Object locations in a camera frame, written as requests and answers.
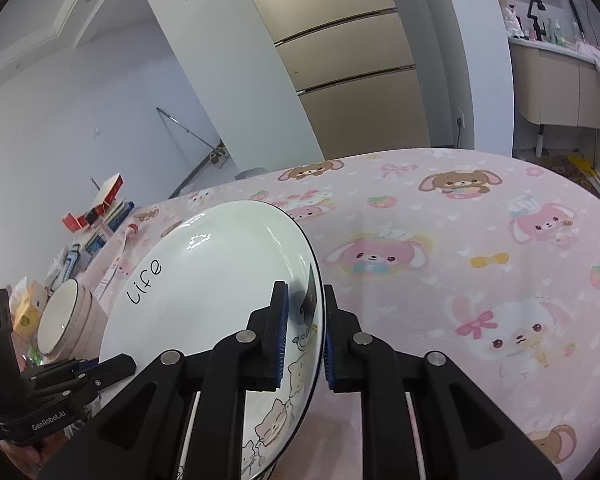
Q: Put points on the brown patterned rug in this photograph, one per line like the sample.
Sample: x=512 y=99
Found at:
x=560 y=170

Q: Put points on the pink cloth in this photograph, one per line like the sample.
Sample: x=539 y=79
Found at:
x=597 y=57

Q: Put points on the stack of blue boxes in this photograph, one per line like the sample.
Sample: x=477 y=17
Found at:
x=100 y=240

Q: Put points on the beige refrigerator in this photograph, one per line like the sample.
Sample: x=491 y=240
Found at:
x=340 y=50

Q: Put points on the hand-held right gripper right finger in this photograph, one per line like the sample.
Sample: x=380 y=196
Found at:
x=328 y=365

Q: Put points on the blonde doll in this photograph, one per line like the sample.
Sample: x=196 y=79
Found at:
x=505 y=7

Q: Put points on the beige vanity cabinet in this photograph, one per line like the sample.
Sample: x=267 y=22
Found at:
x=560 y=85

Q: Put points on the large white plate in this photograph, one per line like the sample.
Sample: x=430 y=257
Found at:
x=195 y=285

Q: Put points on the white drain pipe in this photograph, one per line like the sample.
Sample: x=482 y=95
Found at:
x=540 y=140

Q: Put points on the pair of slippers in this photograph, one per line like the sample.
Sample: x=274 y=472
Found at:
x=216 y=156

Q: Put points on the metal pole rack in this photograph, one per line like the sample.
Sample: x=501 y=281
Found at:
x=190 y=132

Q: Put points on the person's left hand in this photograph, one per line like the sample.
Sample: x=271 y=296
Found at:
x=30 y=457

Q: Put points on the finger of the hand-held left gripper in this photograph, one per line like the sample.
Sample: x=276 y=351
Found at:
x=55 y=370
x=112 y=366

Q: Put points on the black phone stand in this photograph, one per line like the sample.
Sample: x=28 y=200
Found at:
x=532 y=15

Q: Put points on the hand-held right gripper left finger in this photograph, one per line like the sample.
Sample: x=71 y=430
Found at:
x=279 y=350

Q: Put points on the yellow snack packet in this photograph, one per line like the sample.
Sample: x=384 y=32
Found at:
x=26 y=307

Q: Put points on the white patterned bowl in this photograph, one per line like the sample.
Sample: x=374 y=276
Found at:
x=91 y=320

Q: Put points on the green toiletry bottle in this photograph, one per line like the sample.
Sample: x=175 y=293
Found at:
x=557 y=31

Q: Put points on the pink printed tablecloth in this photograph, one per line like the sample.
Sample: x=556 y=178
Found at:
x=430 y=285

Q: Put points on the low wall socket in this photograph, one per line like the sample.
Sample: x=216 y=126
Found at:
x=461 y=121

